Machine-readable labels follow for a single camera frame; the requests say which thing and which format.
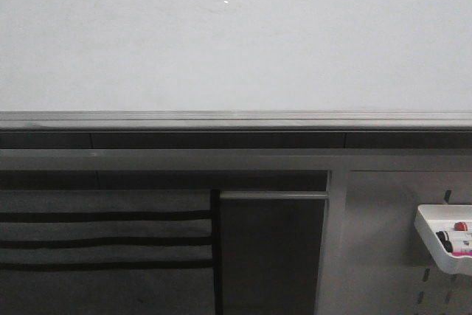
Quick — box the red capped marker in tray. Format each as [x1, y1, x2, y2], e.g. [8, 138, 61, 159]
[454, 221, 470, 232]

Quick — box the white plastic marker tray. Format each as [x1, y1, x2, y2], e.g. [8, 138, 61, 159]
[414, 204, 471, 276]

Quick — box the black capped marker upper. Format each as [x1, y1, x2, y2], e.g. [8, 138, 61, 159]
[436, 231, 472, 242]

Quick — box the grey fabric pocket organizer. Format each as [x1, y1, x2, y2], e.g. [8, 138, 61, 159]
[1, 190, 221, 314]

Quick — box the white pegboard panel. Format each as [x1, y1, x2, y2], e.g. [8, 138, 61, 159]
[316, 171, 471, 314]

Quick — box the black capped marker pink label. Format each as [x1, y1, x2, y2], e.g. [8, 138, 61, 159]
[442, 240, 472, 257]

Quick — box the white whiteboard with metal frame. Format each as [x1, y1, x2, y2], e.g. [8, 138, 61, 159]
[1, 0, 471, 130]

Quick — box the dark grey panel with rail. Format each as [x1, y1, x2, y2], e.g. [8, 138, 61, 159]
[221, 192, 326, 314]

